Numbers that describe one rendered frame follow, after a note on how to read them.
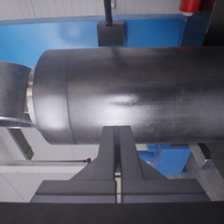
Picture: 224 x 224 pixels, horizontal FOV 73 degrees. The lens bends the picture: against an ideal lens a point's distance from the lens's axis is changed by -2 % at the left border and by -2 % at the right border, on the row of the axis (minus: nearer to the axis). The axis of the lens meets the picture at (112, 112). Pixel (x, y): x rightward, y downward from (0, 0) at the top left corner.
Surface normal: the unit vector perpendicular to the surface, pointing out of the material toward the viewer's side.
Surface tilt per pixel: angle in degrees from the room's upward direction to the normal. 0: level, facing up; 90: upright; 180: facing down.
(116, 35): 90
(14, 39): 90
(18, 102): 132
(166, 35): 90
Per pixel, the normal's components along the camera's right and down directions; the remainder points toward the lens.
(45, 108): -0.02, 0.25
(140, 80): -0.02, -0.14
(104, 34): 0.00, 0.62
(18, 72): 0.57, -0.20
